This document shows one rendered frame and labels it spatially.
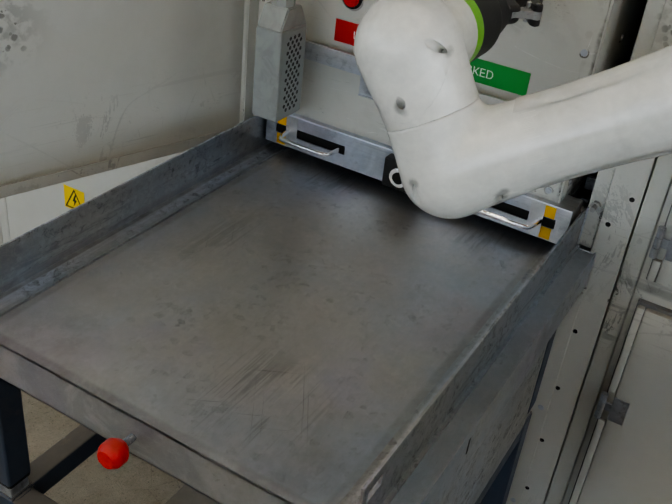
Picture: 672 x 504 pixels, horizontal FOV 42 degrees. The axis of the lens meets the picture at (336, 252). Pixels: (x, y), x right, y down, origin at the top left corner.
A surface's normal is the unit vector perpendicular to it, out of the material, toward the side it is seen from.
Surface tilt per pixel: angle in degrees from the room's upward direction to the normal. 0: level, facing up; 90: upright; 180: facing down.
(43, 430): 0
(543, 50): 90
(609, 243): 90
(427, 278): 0
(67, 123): 90
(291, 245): 0
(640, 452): 90
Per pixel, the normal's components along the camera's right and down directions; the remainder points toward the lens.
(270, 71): -0.52, 0.41
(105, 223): 0.85, 0.35
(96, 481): 0.10, -0.84
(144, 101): 0.66, 0.46
